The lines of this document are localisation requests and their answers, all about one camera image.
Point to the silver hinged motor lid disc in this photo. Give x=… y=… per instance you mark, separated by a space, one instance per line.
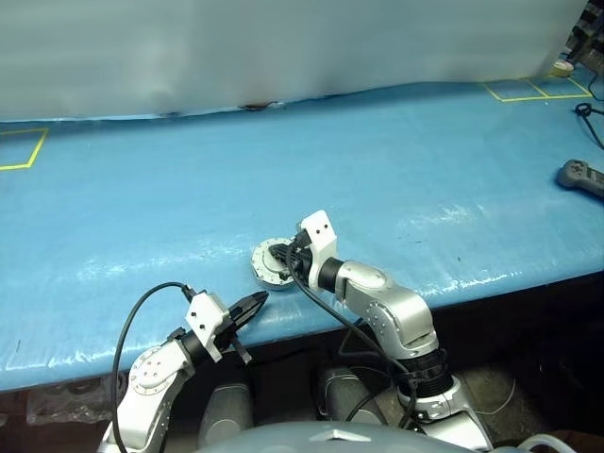
x=264 y=264

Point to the blue table cover sheet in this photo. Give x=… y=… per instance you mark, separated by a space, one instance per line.
x=377 y=165

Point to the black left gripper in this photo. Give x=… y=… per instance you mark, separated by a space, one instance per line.
x=231 y=328

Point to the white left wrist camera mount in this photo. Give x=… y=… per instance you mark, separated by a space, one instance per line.
x=203 y=313

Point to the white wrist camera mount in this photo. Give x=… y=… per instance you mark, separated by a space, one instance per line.
x=203 y=313
x=321 y=231

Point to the grey remote controller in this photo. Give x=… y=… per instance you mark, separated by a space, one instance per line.
x=573 y=174

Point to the beige tape roll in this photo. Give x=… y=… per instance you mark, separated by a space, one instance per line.
x=561 y=68

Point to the clear plastic bag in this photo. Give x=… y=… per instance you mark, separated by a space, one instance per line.
x=71 y=401

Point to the grey rounded robot leg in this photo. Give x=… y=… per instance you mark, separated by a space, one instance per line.
x=344 y=391

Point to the grey robot torso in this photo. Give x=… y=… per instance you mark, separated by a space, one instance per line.
x=321 y=441

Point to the white backdrop sheet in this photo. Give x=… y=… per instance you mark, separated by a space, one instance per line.
x=283 y=47

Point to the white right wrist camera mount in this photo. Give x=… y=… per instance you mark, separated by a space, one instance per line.
x=321 y=231

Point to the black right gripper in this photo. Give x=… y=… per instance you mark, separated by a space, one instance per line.
x=302 y=259

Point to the dark shelf clutter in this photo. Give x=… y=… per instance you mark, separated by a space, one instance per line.
x=590 y=33

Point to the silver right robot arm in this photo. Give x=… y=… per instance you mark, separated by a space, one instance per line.
x=401 y=311

